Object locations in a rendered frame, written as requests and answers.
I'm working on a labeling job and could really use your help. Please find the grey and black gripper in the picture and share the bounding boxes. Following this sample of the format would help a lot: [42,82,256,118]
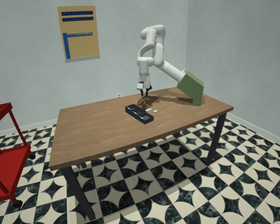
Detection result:
[138,76,152,96]

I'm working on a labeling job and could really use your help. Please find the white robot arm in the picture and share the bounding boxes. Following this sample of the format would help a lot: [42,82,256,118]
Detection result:
[137,25,186,84]

